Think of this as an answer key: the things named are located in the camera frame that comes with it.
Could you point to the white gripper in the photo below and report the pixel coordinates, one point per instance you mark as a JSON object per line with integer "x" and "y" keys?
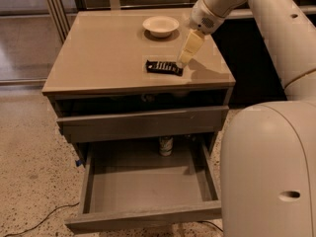
{"x": 201, "y": 20}

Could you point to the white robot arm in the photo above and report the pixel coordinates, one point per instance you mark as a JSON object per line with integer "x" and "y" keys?
{"x": 268, "y": 151}

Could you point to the closed grey top drawer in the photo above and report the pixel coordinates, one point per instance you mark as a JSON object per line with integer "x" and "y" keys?
{"x": 144, "y": 124}

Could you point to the grey drawer cabinet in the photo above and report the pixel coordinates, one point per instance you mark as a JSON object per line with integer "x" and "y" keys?
{"x": 100, "y": 70}

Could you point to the small can in drawer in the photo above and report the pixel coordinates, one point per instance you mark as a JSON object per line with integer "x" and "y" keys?
{"x": 165, "y": 145}

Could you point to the open grey middle drawer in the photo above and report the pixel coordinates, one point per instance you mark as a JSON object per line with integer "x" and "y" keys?
{"x": 127, "y": 184}

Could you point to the white ceramic bowl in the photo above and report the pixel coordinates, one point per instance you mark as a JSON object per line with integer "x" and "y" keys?
{"x": 160, "y": 26}

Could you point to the blue tape piece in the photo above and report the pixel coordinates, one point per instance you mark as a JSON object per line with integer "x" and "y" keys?
{"x": 78, "y": 163}

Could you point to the metal railing frame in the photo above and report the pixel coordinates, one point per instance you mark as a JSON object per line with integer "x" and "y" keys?
{"x": 276, "y": 20}

